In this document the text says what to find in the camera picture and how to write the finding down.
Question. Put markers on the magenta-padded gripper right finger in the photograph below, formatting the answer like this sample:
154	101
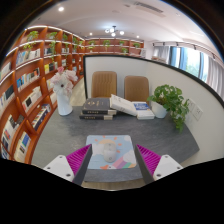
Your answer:
166	165

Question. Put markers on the orange wooden bookshelf unit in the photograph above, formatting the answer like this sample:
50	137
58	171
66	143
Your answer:
23	86

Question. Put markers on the thick white book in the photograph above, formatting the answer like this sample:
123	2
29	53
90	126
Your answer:
122	105

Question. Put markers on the window with grey curtains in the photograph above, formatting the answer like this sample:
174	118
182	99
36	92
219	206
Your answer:
193	61

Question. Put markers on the cluster of ceiling lights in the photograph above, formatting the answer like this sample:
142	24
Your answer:
113	30

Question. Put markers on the thick dark hardcover book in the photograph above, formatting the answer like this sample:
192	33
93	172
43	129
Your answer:
95	117
96	104

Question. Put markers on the white wall socket plate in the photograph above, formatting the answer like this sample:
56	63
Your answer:
197	111

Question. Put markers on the green plant in white pot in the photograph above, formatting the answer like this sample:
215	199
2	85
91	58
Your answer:
168	98

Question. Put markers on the ceiling air conditioner vent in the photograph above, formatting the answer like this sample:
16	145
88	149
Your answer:
148	7

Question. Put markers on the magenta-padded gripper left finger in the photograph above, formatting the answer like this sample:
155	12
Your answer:
61	166

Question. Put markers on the white ceramic pitcher vase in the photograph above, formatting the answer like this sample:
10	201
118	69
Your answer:
64	106

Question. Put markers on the pastel sun-and-cloud mouse pad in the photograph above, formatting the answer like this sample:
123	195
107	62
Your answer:
125	150

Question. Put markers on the brown upholstered chair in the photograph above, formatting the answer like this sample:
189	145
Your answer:
136	88
104	83

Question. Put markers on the pink and white flower bouquet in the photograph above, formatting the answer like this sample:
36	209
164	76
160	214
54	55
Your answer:
63	81

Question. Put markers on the white book with blue cover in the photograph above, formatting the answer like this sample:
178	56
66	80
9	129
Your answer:
144	111

